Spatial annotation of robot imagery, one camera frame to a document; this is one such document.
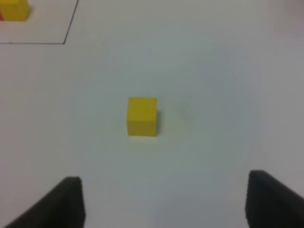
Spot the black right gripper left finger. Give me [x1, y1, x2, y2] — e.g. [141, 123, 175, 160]
[6, 177, 86, 228]

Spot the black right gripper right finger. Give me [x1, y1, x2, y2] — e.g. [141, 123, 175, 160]
[245, 170, 304, 228]

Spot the yellow template cube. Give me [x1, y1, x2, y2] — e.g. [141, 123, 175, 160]
[0, 0, 30, 21]

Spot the loose yellow cube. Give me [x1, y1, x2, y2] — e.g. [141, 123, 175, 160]
[126, 97, 157, 137]

